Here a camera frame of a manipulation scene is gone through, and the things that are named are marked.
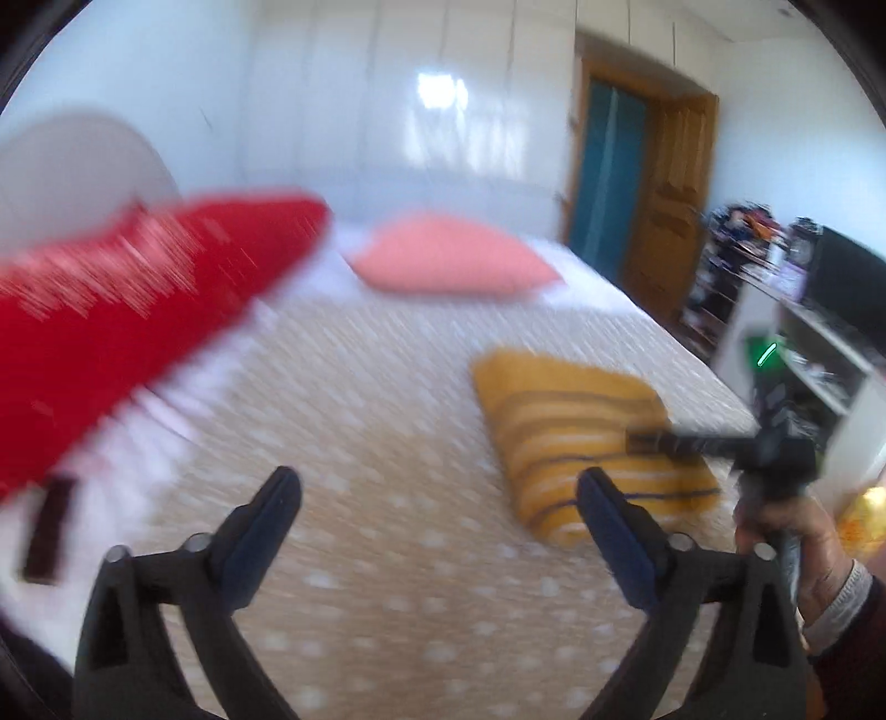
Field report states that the red floral pillow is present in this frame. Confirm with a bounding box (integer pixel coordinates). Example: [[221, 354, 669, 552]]
[[0, 196, 332, 500]]

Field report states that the white wardrobe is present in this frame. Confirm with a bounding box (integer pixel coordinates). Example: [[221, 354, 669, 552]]
[[235, 0, 579, 202]]

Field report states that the yellow shiny object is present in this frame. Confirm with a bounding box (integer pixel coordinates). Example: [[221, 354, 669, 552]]
[[837, 485, 886, 558]]

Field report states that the white desk shelf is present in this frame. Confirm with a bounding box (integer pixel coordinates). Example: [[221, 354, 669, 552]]
[[713, 273, 886, 517]]

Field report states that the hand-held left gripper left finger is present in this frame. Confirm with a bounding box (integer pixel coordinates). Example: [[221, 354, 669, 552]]
[[73, 465, 303, 720]]

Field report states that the person's right hand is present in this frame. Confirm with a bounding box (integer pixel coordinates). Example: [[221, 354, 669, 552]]
[[734, 495, 858, 622]]

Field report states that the pink ribbed pillow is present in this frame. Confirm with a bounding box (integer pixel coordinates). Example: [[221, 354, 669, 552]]
[[349, 213, 563, 299]]

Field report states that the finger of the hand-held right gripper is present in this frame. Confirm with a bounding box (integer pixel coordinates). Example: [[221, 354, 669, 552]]
[[625, 428, 759, 459]]

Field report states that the black monitor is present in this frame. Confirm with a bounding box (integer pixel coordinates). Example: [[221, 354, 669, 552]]
[[806, 225, 886, 333]]

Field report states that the brown wooden door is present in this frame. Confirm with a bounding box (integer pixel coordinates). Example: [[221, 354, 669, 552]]
[[626, 93, 721, 320]]

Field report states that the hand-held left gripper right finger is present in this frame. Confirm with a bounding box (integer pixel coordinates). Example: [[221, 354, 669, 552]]
[[576, 467, 811, 720]]

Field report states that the beige dotted bed sheet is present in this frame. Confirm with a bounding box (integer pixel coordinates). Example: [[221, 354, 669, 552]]
[[131, 294, 763, 720]]

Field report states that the teal door curtain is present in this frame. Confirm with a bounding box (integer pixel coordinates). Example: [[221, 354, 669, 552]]
[[569, 76, 652, 278]]

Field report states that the grey rounded headboard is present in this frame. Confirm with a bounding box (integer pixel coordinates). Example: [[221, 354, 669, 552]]
[[0, 111, 177, 257]]

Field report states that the person's right forearm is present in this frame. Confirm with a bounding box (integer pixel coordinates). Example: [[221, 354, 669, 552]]
[[801, 559, 886, 720]]

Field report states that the yellow striped knit sweater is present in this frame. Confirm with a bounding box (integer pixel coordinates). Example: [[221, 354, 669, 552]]
[[472, 349, 722, 548]]

